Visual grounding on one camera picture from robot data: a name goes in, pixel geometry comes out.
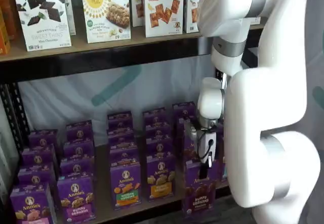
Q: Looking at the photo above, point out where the purple Annie's box magenta label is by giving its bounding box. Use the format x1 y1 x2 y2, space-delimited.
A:
65 119 94 141
59 156 95 178
62 138 96 159
57 174 97 221

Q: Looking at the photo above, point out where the purple Annie's box green label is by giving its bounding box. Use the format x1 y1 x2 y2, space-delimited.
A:
110 153 140 166
110 162 142 211
109 140 139 156
107 111 133 130
106 127 136 144

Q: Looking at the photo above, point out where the Sweet Thins mint chocolate box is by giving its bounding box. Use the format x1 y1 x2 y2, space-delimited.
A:
61 0 76 36
11 0 72 52

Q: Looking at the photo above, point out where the purple Annie's box brown label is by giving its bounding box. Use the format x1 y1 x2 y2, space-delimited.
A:
183 130 203 163
182 159 220 218
172 103 198 120
176 116 190 133

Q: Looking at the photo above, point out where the black metal shelf frame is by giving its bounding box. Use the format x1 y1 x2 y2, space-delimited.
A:
0 0 269 224

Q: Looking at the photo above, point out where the wooden shelf board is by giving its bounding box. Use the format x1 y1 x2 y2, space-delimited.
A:
54 132 232 224
0 16 268 63

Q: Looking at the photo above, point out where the purple Annie's box pink label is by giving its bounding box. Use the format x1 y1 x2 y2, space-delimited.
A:
10 183 58 224
21 145 58 167
17 162 58 187
27 129 61 149

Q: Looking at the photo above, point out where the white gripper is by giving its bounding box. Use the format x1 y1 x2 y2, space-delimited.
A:
198 130 219 180

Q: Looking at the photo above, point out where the blue pretzel crackers box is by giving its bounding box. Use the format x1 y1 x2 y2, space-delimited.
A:
184 0 209 34

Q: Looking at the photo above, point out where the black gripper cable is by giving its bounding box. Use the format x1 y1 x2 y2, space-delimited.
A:
196 132 214 160

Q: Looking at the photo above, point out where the orange pretzel crackers cheddar box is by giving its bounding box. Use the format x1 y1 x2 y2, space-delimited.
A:
144 0 185 38
130 0 146 28

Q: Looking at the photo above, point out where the orange yellow snack box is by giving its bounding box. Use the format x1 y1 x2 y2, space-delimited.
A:
0 0 20 42
0 21 12 55

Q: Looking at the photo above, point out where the purple Annie's box yellow label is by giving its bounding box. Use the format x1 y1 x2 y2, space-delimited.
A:
142 109 168 126
144 124 172 139
146 154 177 202
145 137 174 158

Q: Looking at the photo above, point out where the white backdrop cloth teal print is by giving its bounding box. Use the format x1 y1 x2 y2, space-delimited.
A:
17 0 324 149

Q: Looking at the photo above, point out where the Simple Mills almond bar box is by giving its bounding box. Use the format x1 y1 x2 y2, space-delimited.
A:
81 0 132 44

